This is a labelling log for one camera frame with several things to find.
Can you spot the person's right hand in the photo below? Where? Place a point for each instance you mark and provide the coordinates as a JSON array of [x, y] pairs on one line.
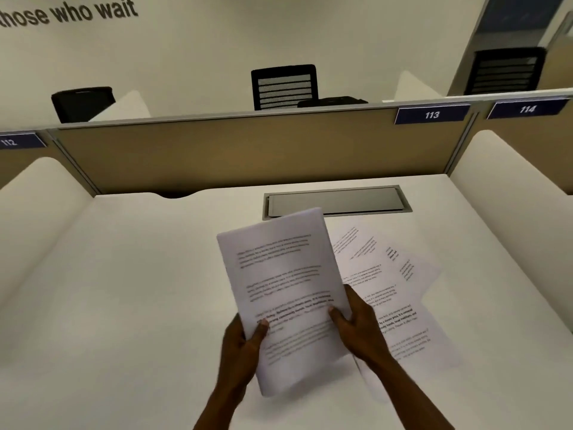
[[362, 331]]

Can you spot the person's left hand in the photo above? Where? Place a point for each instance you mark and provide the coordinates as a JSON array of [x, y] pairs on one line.
[[239, 358]]

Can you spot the gathered stack of printed papers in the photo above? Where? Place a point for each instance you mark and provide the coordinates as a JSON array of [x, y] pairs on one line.
[[277, 246]]

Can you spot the person's right forearm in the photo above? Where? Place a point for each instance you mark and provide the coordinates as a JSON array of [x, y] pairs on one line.
[[412, 398]]

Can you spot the white desk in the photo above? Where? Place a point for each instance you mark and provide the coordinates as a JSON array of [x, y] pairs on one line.
[[134, 286]]

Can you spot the blue desk number plate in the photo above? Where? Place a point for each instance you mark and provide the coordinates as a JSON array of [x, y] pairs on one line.
[[432, 115], [527, 109], [13, 141]]

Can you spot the white curved side divider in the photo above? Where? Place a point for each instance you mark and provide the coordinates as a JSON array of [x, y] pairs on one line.
[[127, 107], [515, 210], [412, 87], [40, 210]]

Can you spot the beige partition panel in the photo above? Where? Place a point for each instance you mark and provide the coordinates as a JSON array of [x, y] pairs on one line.
[[18, 161], [537, 143], [224, 152]]

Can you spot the black bag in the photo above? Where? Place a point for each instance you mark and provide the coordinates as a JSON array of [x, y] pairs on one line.
[[331, 102]]

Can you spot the black slatted office chair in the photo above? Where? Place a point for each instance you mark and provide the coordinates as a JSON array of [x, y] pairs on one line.
[[284, 71], [506, 53]]

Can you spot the black solid office chair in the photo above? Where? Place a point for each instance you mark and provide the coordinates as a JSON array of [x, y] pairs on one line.
[[80, 105]]

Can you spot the grey framed beige partition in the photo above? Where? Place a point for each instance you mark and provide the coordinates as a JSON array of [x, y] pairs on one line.
[[559, 71]]

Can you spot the blue dotted wall panel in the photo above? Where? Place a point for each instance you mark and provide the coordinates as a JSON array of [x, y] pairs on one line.
[[515, 17]]

